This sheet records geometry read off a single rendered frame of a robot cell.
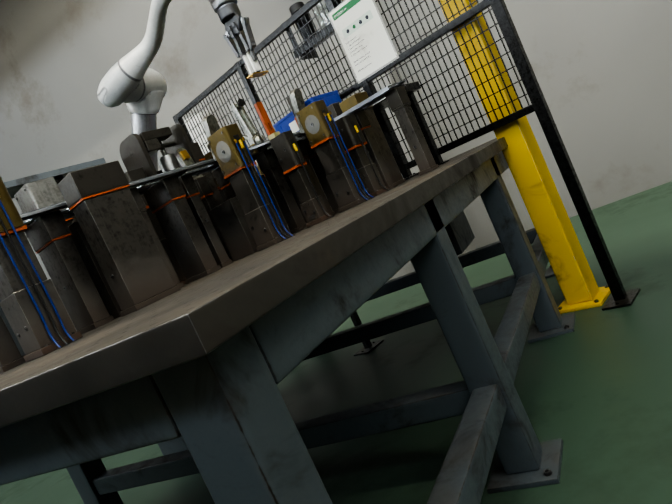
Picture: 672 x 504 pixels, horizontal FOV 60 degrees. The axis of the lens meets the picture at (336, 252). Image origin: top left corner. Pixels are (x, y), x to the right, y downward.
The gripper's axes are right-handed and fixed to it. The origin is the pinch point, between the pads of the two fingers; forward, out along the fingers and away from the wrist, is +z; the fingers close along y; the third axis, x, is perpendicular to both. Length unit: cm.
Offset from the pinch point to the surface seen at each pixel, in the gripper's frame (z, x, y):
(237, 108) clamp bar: 9.8, -1.2, -14.9
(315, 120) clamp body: 29.8, -8.8, 22.9
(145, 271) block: 52, -82, 21
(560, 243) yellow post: 104, 57, 50
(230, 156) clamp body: 32, -44, 20
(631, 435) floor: 129, -31, 87
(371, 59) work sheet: 9, 54, 10
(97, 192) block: 32, -84, 21
